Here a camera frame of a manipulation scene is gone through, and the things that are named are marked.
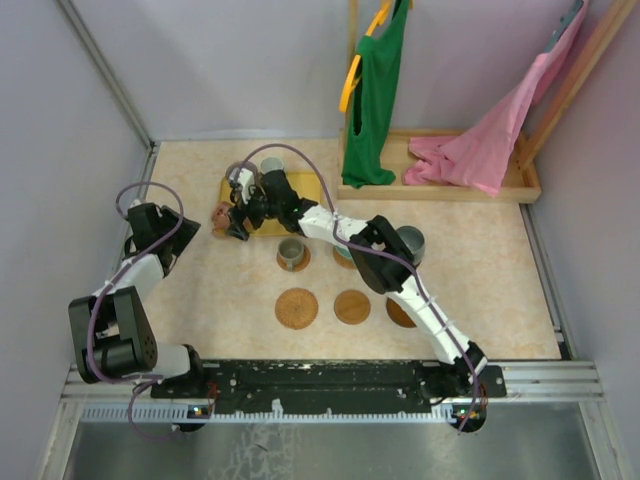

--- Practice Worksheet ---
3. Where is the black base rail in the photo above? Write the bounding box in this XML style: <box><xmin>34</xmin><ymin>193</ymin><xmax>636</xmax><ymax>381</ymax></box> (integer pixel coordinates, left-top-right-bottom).
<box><xmin>149</xmin><ymin>357</ymin><xmax>507</xmax><ymax>416</ymax></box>

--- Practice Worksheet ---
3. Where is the yellow hanger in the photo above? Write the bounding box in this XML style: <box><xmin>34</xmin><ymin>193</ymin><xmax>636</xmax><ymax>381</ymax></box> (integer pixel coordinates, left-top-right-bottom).
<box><xmin>339</xmin><ymin>1</ymin><xmax>414</xmax><ymax>113</ymax></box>

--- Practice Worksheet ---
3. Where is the dark speckled grey mug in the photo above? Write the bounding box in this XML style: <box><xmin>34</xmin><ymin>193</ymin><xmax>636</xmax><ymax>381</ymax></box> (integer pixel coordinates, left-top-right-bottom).
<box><xmin>397</xmin><ymin>225</ymin><xmax>425</xmax><ymax>266</ymax></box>

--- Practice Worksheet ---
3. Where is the grey-white mug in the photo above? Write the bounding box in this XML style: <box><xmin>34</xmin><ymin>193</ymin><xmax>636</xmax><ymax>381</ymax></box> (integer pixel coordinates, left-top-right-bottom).
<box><xmin>260</xmin><ymin>156</ymin><xmax>284</xmax><ymax>174</ymax></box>

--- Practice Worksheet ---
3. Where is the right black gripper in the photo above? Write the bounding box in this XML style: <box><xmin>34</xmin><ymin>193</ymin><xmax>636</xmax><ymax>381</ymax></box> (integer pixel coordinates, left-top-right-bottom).
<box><xmin>224</xmin><ymin>184</ymin><xmax>282</xmax><ymax>243</ymax></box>

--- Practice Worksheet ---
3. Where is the pink mug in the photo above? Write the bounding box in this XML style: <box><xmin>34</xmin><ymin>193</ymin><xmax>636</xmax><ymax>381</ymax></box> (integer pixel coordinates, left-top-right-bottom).
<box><xmin>211</xmin><ymin>201</ymin><xmax>232</xmax><ymax>238</ymax></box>

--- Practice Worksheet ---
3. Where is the purple mug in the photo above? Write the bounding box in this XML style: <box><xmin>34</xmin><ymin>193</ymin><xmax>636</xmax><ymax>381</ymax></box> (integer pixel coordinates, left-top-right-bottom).
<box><xmin>225</xmin><ymin>162</ymin><xmax>260</xmax><ymax>183</ymax></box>

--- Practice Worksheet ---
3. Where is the teal mug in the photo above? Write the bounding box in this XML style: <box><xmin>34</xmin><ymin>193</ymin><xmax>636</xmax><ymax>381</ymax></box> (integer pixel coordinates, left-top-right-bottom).
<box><xmin>334</xmin><ymin>245</ymin><xmax>352</xmax><ymax>261</ymax></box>

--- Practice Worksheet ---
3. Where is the wooden rack base tray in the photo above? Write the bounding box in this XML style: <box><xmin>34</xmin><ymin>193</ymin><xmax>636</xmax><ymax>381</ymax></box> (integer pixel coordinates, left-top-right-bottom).
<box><xmin>337</xmin><ymin>129</ymin><xmax>541</xmax><ymax>204</ymax></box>

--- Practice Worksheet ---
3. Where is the large brown wooden coaster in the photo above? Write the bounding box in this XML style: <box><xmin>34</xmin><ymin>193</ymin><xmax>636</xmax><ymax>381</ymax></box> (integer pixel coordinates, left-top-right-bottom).
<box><xmin>385</xmin><ymin>298</ymin><xmax>416</xmax><ymax>329</ymax></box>

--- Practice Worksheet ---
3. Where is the pink shirt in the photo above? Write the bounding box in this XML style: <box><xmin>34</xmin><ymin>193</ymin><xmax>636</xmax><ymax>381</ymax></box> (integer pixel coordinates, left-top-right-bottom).
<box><xmin>402</xmin><ymin>1</ymin><xmax>589</xmax><ymax>197</ymax></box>

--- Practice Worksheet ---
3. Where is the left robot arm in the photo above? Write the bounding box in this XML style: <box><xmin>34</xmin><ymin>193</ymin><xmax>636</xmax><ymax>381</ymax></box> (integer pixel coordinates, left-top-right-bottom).
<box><xmin>68</xmin><ymin>203</ymin><xmax>201</xmax><ymax>384</ymax></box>

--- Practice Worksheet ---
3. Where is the small orange wooden coaster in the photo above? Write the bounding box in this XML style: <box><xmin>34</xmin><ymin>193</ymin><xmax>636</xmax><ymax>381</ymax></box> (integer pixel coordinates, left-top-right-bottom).
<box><xmin>334</xmin><ymin>289</ymin><xmax>371</xmax><ymax>325</ymax></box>

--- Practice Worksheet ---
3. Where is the yellow tray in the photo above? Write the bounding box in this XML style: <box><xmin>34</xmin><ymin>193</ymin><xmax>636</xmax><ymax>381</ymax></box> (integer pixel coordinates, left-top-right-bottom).
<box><xmin>218</xmin><ymin>171</ymin><xmax>324</xmax><ymax>237</ymax></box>

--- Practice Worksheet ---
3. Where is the small olive mug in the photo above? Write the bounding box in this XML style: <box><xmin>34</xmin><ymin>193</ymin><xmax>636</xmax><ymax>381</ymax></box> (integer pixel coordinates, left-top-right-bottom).
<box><xmin>277</xmin><ymin>238</ymin><xmax>305</xmax><ymax>271</ymax></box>

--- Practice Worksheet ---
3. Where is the large woven rattan coaster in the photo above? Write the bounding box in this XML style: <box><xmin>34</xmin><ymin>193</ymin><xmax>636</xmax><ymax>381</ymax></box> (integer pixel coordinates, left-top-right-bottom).
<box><xmin>274</xmin><ymin>288</ymin><xmax>319</xmax><ymax>330</ymax></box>

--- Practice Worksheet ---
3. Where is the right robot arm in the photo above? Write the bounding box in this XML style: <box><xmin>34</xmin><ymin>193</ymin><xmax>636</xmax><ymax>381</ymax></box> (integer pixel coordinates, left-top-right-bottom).
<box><xmin>227</xmin><ymin>167</ymin><xmax>487</xmax><ymax>396</ymax></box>

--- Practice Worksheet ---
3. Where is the light wooden coaster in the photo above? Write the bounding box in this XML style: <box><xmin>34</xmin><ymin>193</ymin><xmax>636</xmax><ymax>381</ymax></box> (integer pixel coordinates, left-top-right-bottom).
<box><xmin>276</xmin><ymin>245</ymin><xmax>311</xmax><ymax>272</ymax></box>

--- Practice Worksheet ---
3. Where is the green shirt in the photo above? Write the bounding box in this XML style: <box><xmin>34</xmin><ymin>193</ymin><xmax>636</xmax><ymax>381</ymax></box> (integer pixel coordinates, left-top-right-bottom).
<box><xmin>341</xmin><ymin>0</ymin><xmax>411</xmax><ymax>190</ymax></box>

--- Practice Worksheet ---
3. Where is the grey hanger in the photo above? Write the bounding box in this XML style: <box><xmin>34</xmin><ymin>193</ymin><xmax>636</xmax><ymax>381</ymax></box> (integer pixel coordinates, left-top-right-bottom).
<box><xmin>543</xmin><ymin>0</ymin><xmax>584</xmax><ymax>53</ymax></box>

